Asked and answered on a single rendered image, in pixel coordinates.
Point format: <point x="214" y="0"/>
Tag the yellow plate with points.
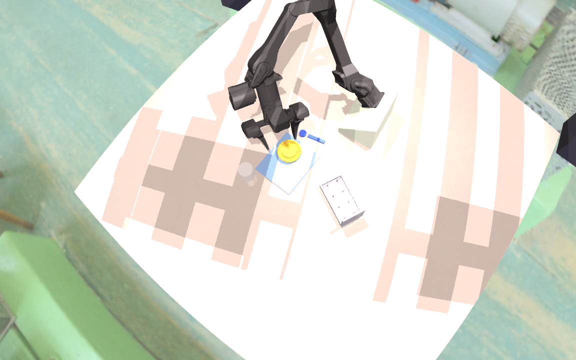
<point x="289" y="151"/>

